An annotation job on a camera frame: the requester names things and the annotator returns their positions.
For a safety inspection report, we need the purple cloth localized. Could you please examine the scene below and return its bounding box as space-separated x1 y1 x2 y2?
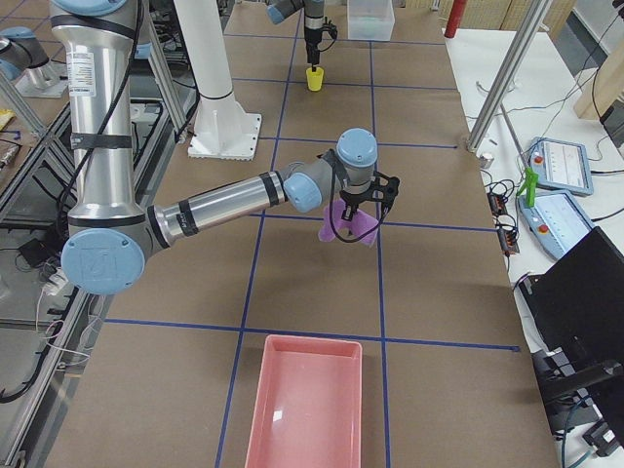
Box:
318 199 378 246

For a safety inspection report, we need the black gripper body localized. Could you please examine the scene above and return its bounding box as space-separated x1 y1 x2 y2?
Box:
339 189 371 219
305 29 323 66

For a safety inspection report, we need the yellow plastic cup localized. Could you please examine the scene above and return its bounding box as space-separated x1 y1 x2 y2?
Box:
305 66 325 92

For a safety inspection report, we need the green ceramic bowl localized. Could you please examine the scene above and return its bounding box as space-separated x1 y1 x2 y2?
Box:
350 17 386 27

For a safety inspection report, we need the blue teach pendant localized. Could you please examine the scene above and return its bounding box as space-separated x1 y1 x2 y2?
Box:
518 189 595 260
528 137 594 196

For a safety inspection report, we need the pink plastic tray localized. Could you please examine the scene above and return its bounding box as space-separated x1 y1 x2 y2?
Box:
245 334 363 467

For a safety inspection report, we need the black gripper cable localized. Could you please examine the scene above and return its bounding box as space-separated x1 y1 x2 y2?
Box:
329 165 391 244

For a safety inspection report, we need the small silver metal cylinder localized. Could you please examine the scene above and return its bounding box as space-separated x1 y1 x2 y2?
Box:
479 152 494 170

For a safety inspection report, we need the lower blue teach pendant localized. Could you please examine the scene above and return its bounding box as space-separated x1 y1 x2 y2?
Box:
518 189 595 260

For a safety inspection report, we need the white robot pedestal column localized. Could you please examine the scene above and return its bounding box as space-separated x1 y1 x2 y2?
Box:
175 0 262 161

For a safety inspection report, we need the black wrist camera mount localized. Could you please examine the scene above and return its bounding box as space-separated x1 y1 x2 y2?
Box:
370 171 401 207

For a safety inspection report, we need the upper blue teach pendant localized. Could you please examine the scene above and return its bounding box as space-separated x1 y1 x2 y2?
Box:
528 137 594 196

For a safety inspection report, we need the aluminium frame post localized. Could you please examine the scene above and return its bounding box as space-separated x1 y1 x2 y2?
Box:
466 0 552 153

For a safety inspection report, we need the red fire extinguisher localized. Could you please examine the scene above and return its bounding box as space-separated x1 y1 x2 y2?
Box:
445 0 467 39

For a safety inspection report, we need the translucent plastic storage box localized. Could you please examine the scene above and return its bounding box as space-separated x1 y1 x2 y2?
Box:
347 0 395 42

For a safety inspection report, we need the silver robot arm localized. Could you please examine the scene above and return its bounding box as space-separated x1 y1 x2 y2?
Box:
266 0 325 69
50 1 379 295

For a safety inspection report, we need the green handled reacher grabber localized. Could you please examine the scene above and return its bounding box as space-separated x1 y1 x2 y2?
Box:
497 107 538 205

